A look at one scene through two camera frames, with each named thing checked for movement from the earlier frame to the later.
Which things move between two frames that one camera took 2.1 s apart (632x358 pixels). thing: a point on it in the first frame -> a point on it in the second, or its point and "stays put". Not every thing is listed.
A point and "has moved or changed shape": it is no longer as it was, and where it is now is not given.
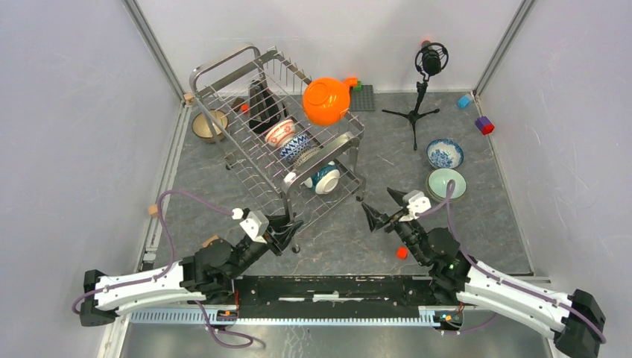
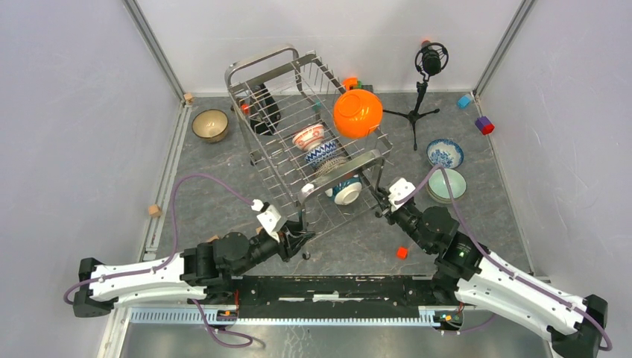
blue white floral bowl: [444, 154] stays put
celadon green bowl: [437, 181] stays put
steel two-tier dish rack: [253, 102] has moved or changed shape
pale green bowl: [437, 181] stays put
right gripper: [375, 220] -> [386, 209]
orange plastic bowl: [326, 101] -> [355, 111]
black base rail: [263, 297] stays put
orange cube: [402, 253] stays put
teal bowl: [326, 180] -> [346, 191]
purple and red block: [484, 125] stays put
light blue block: [463, 101] stays put
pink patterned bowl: [280, 133] -> [309, 138]
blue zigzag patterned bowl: [291, 150] -> [316, 156]
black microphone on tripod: [430, 60] stays put
